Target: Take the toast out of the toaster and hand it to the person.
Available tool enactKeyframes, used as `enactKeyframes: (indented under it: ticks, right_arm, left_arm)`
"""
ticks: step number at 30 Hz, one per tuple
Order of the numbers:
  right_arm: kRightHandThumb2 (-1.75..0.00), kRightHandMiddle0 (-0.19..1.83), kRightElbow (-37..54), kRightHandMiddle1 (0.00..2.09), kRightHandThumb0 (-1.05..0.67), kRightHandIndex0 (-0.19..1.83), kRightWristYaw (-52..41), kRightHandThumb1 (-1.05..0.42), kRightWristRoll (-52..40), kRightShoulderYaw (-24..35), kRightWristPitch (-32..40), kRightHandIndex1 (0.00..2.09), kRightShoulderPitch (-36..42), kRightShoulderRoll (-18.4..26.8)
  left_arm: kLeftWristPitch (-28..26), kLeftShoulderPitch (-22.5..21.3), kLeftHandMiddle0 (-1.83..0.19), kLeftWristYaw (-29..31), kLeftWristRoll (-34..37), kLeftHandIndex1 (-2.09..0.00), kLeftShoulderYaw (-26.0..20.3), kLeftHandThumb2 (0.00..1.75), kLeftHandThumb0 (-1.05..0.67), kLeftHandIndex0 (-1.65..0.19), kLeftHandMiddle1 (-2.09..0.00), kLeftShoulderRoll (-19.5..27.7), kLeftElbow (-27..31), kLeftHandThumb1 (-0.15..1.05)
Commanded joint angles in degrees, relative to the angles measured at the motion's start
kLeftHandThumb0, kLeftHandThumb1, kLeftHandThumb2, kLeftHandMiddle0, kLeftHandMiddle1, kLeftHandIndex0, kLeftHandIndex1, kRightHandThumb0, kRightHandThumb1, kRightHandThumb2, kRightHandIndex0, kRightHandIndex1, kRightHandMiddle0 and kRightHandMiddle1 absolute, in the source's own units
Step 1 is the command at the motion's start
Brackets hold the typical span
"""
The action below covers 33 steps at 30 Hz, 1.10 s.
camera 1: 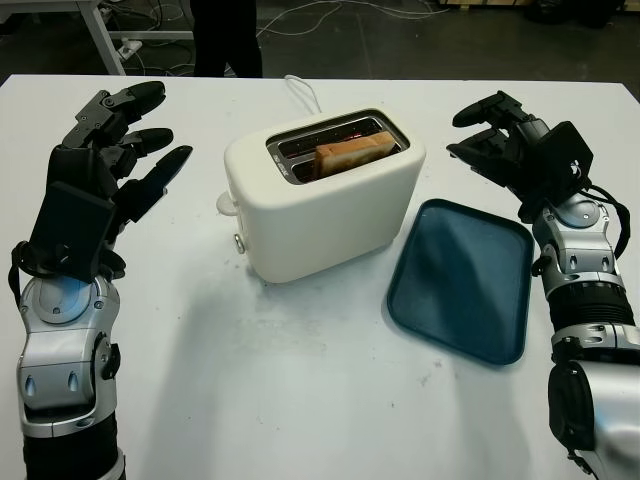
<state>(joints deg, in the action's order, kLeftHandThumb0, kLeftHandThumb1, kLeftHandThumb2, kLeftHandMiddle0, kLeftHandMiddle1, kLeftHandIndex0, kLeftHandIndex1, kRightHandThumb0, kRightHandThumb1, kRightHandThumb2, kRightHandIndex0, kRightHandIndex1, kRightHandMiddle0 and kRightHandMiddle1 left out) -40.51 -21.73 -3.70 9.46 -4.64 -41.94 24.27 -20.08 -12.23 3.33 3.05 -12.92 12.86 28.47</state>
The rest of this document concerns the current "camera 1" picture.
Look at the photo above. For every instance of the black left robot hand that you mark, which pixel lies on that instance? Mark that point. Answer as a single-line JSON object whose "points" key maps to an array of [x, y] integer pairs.
{"points": [[90, 160]]}

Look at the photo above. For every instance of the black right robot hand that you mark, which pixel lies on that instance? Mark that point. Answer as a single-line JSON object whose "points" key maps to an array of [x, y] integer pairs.
{"points": [[505, 155]]}

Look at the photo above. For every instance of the brown toast slice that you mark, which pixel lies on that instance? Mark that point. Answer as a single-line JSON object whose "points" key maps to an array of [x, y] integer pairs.
{"points": [[355, 152]]}

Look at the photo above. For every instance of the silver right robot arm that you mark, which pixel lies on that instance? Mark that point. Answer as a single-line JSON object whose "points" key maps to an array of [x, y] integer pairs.
{"points": [[580, 260]]}

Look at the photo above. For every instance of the person in dark trousers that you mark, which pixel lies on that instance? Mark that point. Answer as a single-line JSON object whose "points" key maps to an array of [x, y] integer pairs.
{"points": [[227, 40]]}

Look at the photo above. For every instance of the cream two-slot toaster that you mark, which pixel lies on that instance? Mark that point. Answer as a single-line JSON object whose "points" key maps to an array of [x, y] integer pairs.
{"points": [[320, 225]]}

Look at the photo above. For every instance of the white power strip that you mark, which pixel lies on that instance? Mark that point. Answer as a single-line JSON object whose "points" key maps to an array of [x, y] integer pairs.
{"points": [[129, 48]]}

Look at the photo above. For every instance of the dark blue plastic tray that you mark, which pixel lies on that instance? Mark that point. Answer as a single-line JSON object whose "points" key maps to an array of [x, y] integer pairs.
{"points": [[450, 290]]}

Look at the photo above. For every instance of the wooden pallet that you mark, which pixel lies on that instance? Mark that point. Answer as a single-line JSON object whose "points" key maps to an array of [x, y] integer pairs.
{"points": [[485, 2]]}

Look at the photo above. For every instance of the black bag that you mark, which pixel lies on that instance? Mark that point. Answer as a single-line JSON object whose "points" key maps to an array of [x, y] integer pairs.
{"points": [[575, 12]]}

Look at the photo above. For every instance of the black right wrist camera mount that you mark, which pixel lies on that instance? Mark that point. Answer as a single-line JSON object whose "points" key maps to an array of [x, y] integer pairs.
{"points": [[565, 160]]}

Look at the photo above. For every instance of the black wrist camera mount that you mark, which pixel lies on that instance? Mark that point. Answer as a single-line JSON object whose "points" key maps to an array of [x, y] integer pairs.
{"points": [[70, 230], [565, 160]]}

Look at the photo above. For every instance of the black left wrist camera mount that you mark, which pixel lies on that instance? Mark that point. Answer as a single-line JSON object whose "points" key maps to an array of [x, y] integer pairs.
{"points": [[70, 230]]}

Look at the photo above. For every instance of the white metal table frame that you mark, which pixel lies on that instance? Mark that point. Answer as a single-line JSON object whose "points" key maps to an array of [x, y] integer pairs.
{"points": [[100, 35]]}

